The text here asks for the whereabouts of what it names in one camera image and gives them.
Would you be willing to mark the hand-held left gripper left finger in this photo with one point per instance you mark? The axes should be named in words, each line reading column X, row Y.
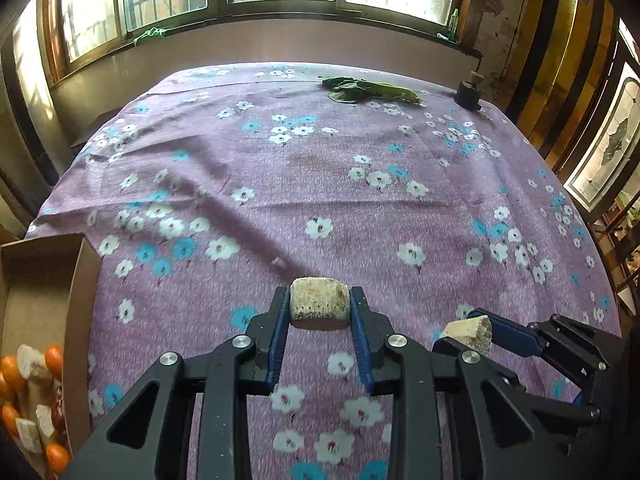
column 280, row 340

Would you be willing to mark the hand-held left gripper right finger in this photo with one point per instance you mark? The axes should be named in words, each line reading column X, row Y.
column 361, row 340

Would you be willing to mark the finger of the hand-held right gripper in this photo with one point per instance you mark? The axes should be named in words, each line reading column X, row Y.
column 515, row 337
column 565, row 407

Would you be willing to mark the torn bread piece with crust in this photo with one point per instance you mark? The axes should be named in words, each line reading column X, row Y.
column 467, row 336

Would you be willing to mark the round speckled bread piece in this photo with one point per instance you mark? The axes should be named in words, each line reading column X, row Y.
column 320, row 302

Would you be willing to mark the small orange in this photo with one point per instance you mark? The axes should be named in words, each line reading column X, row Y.
column 55, row 362
column 10, row 419

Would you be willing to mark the dark brown cake piece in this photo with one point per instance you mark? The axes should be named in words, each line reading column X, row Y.
column 60, row 412

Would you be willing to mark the shallow cardboard box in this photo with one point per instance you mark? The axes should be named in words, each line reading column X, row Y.
column 45, row 280

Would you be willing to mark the pale bread piece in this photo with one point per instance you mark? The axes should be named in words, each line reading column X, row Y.
column 31, row 362
column 26, row 432
column 45, row 417

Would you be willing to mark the purple floral tablecloth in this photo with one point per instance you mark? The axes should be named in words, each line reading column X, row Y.
column 300, row 185

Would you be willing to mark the stained glass cabinet door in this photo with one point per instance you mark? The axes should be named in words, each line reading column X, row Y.
column 605, row 150

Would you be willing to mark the black round container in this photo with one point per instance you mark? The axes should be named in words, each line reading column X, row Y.
column 468, row 94

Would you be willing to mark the green leafy vegetables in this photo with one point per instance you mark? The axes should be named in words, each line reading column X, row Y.
column 365, row 90

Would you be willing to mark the green bottle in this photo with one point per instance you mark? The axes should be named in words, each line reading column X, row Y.
column 454, row 25

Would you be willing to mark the green cloth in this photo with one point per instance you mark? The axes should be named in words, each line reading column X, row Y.
column 150, row 35

